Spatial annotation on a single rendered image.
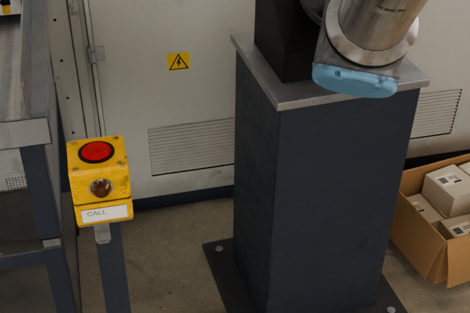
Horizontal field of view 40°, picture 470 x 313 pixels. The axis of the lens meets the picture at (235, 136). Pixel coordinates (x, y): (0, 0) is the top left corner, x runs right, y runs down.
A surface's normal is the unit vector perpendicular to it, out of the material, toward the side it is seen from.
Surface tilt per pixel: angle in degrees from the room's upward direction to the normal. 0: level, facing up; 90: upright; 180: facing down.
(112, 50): 90
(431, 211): 0
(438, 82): 90
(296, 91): 0
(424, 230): 75
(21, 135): 90
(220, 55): 90
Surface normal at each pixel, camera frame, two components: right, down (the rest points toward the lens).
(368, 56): -0.14, 0.54
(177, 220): 0.01, -0.81
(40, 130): 0.24, 0.57
